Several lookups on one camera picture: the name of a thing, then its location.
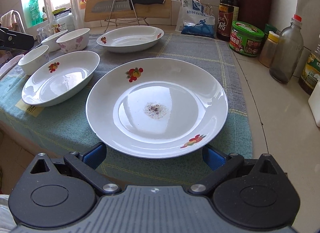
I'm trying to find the plain white bowl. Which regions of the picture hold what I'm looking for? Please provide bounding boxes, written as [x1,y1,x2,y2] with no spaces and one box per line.
[18,45,49,76]

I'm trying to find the oval white dish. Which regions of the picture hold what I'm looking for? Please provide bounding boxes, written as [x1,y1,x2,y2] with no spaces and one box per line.
[22,51,100,107]
[97,26,164,53]

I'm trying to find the large round white plate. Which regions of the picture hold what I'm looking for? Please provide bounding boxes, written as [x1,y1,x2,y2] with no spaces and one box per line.
[86,58,228,159]

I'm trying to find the chrome sink faucet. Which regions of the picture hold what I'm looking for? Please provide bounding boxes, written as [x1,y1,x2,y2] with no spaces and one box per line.
[12,10,25,33]

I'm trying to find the white rag on faucet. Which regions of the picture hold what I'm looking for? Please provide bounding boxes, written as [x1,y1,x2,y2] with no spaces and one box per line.
[1,10,17,29]

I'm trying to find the clear drinking glass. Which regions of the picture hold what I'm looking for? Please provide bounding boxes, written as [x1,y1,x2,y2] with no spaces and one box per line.
[37,24,53,44]

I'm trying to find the green dish soap bottle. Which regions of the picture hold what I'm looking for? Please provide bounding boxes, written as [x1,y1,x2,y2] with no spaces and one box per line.
[28,0,42,26]

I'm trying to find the white bowl behind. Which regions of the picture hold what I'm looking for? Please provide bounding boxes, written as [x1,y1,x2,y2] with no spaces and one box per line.
[41,29,68,52]

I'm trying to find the clear glass jar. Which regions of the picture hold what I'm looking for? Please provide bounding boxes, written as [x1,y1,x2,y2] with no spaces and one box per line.
[52,7,75,33]

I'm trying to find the white bowl pink flowers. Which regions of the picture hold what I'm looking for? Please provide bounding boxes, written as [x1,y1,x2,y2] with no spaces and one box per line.
[56,28,90,53]

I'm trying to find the cling film roll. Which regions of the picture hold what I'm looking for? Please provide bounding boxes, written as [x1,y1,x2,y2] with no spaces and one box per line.
[70,0,84,29]

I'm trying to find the white object right edge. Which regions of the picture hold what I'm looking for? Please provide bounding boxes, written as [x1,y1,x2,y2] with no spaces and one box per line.
[308,85,320,127]

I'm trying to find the yellow-capped spice jar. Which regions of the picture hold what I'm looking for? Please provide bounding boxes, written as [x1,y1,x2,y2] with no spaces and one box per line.
[259,31,279,68]

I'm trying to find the cooking oil bottle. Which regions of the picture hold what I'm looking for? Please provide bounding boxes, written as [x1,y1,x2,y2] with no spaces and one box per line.
[298,44,320,95]

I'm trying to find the green lidded sauce jar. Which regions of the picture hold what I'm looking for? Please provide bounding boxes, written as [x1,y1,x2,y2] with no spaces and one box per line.
[229,21,264,57]

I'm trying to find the red-capped glass bottle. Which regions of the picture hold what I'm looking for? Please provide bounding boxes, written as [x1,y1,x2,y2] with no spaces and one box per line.
[269,14,304,84]

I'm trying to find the green-capped small jar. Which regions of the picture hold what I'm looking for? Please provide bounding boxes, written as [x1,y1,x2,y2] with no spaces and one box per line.
[264,24,277,35]

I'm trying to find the blue white salt bag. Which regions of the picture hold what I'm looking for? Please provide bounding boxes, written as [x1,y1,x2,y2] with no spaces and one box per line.
[175,0,215,38]

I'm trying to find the dark vinegar bottle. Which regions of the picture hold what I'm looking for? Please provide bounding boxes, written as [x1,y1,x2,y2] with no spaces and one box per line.
[217,0,239,41]

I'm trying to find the dark red utensil holder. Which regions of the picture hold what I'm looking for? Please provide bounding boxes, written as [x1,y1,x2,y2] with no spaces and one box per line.
[238,0,272,31]

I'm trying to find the black-handled kitchen knife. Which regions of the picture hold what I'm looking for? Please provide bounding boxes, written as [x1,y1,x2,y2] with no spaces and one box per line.
[91,0,165,13]

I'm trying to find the wire board rack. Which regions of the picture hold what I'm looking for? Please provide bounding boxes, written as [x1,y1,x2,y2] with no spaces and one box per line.
[104,0,150,32]

